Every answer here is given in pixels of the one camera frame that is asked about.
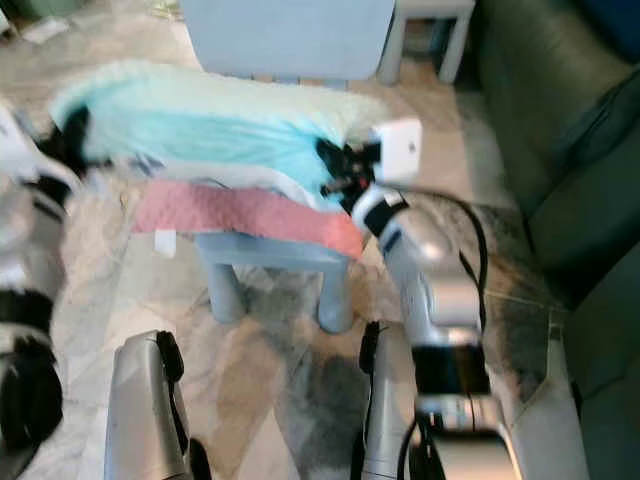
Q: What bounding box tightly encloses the silver robot left leg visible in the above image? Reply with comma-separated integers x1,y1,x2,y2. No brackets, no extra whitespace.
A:
104,329,196,480

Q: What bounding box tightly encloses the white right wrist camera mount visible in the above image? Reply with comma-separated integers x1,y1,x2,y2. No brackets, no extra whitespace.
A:
372,117,424,184

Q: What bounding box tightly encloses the white paper sheet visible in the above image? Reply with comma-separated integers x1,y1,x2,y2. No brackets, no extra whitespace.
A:
20,18,66,45

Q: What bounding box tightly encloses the light blue table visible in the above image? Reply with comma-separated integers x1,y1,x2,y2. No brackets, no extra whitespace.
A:
179,0,397,84

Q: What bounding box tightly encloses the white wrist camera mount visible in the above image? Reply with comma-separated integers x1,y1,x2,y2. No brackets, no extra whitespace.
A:
0,100,53,186
372,117,424,184

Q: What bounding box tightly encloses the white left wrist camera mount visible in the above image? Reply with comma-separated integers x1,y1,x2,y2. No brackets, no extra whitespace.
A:
0,100,53,186

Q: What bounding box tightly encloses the white side table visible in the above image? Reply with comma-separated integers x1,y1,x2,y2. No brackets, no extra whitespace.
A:
377,0,477,87

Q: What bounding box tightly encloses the mint and cyan fluffy pillow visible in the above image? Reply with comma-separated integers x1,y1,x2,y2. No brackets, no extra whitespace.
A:
48,58,393,213

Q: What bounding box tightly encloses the dark green bin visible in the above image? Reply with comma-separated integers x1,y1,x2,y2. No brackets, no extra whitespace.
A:
5,0,76,23

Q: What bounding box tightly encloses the pink textured towel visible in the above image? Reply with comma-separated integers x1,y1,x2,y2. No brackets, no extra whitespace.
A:
131,179,367,260

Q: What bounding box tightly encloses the small grey-blue plastic stool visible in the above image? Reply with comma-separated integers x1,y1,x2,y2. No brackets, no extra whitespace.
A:
194,230,354,335

